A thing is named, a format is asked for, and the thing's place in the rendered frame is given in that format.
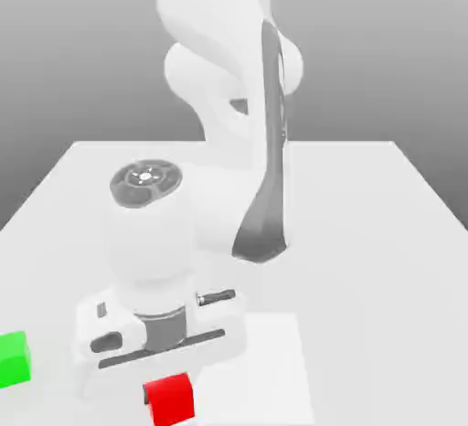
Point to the small red cube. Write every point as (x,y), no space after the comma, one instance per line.
(171,400)

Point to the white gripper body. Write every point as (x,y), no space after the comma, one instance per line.
(204,349)

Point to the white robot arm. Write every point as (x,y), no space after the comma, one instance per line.
(219,67)

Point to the small green cube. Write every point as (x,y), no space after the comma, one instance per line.
(12,360)

